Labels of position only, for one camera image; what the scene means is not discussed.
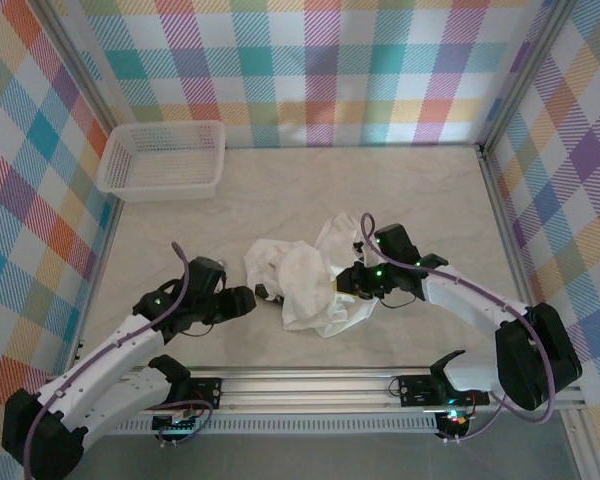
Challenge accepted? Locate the white t-shirt with black print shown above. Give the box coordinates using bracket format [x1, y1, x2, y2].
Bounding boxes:
[243, 212, 381, 339]

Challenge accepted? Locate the white plastic mesh basket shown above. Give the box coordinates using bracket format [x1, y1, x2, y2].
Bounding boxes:
[98, 120, 227, 203]

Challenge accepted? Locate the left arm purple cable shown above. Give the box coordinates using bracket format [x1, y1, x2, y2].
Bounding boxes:
[22, 242, 216, 480]

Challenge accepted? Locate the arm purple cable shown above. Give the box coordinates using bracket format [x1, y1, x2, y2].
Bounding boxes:
[359, 213, 556, 444]
[22, 242, 216, 480]

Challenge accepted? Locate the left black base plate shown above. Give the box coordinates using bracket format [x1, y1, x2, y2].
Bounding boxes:
[179, 377, 224, 409]

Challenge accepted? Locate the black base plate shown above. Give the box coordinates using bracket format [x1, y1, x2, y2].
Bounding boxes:
[397, 373, 491, 407]
[179, 377, 224, 409]

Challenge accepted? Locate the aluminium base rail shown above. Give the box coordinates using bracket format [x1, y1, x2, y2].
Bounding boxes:
[124, 367, 589, 416]

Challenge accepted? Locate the right aluminium table side rail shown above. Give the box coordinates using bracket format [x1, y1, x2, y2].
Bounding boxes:
[479, 144, 554, 371]

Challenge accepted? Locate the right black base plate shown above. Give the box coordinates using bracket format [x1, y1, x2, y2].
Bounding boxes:
[397, 373, 491, 407]

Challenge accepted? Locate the grey slotted cable duct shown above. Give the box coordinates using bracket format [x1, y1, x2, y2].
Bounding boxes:
[87, 417, 439, 436]

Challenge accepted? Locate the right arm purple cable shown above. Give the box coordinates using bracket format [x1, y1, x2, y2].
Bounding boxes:
[359, 213, 556, 444]

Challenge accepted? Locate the right aluminium corner post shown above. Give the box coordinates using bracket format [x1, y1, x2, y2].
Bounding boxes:
[479, 0, 581, 151]

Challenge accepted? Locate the aluminium corner post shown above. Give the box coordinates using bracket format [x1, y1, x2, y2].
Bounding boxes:
[29, 0, 121, 134]
[479, 0, 581, 151]

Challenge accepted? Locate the left aluminium corner post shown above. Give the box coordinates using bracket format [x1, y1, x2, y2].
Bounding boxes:
[29, 0, 121, 134]

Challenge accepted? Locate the right aluminium frame leg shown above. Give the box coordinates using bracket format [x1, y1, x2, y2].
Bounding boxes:
[562, 409, 600, 480]

